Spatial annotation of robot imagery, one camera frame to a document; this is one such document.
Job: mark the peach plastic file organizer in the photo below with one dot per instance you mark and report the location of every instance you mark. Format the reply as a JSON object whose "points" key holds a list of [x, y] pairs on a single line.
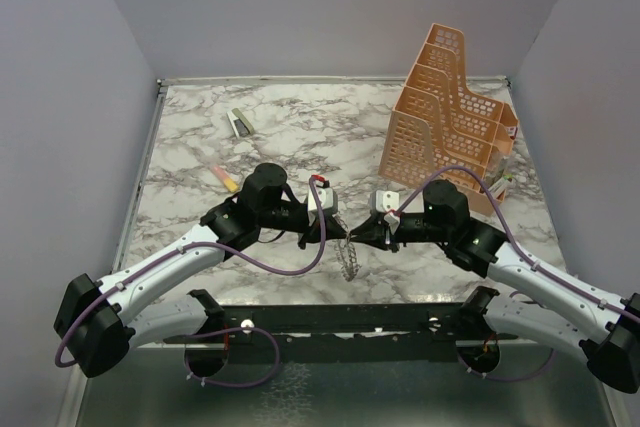
{"points": [[439, 121]]}

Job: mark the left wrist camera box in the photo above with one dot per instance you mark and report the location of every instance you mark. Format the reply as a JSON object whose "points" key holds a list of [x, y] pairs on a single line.
{"points": [[321, 197]]}

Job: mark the grey white stapler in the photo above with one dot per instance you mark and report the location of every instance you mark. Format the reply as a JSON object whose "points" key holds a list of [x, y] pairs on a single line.
{"points": [[240, 124]]}

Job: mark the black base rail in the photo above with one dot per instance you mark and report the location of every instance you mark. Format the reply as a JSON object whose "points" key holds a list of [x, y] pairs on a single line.
{"points": [[305, 333]]}

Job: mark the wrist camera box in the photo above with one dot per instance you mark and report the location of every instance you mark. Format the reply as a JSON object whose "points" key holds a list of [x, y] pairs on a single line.
{"points": [[385, 203], [321, 197]]}

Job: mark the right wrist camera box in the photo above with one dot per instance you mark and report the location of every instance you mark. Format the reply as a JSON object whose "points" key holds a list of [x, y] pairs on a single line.
{"points": [[385, 203]]}

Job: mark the items in organizer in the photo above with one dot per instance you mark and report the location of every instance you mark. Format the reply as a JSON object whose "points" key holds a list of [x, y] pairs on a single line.
{"points": [[497, 174]]}

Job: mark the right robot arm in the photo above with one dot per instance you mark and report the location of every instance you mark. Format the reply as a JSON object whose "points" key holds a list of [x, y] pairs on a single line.
{"points": [[599, 328]]}

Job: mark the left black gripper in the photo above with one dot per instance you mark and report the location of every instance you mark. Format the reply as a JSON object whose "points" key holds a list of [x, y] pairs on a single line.
{"points": [[313, 232]]}

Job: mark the pink yellow highlighter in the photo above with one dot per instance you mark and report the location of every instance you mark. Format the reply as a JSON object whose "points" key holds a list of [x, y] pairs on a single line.
{"points": [[225, 178]]}

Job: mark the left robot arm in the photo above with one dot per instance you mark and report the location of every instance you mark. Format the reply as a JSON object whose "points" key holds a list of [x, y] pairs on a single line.
{"points": [[99, 321]]}

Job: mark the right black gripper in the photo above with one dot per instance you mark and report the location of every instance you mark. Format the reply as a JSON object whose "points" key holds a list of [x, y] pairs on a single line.
{"points": [[374, 231]]}

